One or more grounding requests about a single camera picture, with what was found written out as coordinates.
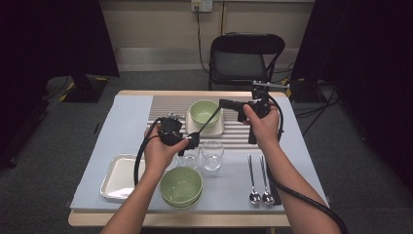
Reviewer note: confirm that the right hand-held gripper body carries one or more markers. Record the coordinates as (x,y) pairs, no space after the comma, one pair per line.
(261,100)

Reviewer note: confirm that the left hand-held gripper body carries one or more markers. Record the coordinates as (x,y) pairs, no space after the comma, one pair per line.
(170,130)

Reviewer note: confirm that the white square plate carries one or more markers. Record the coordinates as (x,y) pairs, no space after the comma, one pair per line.
(195,130)
(120,177)

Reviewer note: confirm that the silver spoon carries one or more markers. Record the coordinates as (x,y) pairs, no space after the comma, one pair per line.
(268,197)
(255,197)
(209,121)

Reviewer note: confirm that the green bowl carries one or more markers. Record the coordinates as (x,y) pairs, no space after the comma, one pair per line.
(183,188)
(181,206)
(203,112)

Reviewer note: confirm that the row of black chopsticks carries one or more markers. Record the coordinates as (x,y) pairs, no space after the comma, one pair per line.
(277,200)

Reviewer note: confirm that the person's right hand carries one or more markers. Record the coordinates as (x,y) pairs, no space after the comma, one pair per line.
(266,130)

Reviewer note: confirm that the person's left hand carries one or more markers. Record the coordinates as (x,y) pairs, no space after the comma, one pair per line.
(160,157)

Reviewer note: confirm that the striped brown placemat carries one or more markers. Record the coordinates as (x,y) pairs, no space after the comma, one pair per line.
(168,105)

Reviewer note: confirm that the black stand base striped tape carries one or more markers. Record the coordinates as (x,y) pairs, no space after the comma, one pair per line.
(305,94)
(86,91)

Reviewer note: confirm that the black folding chair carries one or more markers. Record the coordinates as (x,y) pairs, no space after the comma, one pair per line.
(238,58)

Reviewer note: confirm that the small dark floor object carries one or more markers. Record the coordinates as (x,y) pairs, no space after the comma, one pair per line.
(96,127)

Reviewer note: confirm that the dark curtain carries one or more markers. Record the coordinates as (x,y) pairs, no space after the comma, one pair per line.
(367,48)
(48,39)

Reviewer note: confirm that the round grey floor base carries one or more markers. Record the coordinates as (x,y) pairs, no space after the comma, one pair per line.
(56,86)

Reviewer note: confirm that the white wall socket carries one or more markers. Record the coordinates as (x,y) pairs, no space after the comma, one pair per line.
(202,5)

